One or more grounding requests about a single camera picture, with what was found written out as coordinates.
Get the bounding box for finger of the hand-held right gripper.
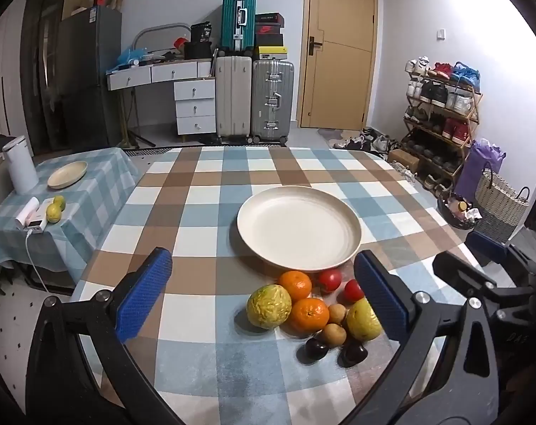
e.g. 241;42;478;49
465;230;536;275
433;251;535;315

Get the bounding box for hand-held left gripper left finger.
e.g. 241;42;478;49
26;247;180;425

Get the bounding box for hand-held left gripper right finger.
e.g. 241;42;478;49
339;250;501;425

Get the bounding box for yellow guava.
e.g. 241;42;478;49
345;297;384;341

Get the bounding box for large brown fruit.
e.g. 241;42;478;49
318;323;347;347

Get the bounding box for orange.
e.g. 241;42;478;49
290;298;330;335
278;270;313;302

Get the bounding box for large cream plate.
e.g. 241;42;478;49
237;187;363;272

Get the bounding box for mottled green yellow fruit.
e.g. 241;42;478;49
247;285;292;329

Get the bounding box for red tomato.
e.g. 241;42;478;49
318;268;343;294
343;279;365;304

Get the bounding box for woven basket bag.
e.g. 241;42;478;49
474;161;531;244

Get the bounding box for black basket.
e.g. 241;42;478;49
437;192;484;231

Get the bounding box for dark plum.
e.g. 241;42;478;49
304;338;330;361
341;343;369;367

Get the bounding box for purple bag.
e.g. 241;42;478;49
454;138;507;202

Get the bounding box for brown blue checked tablecloth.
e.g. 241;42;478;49
68;146;517;425

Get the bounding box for light blue checked cloth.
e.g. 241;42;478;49
0;147;140;284

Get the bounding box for wooden shoe rack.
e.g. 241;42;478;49
403;68;484;191

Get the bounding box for small brown cardboard box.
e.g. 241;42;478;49
387;148;421;169

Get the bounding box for white power bank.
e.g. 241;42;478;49
26;206;49;234

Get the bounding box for small cream plate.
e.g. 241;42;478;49
47;160;88;189

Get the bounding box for white handheld device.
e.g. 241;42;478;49
15;196;40;231

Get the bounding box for pile of loose sneakers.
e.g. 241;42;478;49
332;127;402;151

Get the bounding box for striped floor rug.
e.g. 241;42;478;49
126;143;291;155

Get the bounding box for rows of shelved shoes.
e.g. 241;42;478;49
404;55;481;187

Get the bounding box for white kettle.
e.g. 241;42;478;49
2;136;39;196

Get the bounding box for white desk with drawers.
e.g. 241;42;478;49
107;59;218;136

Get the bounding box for beige suitcase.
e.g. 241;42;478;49
215;55;253;138

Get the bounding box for silver suitcase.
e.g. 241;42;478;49
251;59;295;143

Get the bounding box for dark grey fridge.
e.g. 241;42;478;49
55;6;123;153

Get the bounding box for wooden door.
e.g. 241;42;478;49
297;0;379;130

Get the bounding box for blue plastic bag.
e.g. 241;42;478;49
117;46;147;67

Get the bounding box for black refrigerator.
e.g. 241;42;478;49
20;0;69;155

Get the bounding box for black bag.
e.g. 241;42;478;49
190;22;213;58

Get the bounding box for teal suitcase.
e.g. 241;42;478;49
220;0;256;51

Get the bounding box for white cable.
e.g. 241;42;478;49
25;229;51;295

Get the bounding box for grey arched frame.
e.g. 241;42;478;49
133;23;193;54

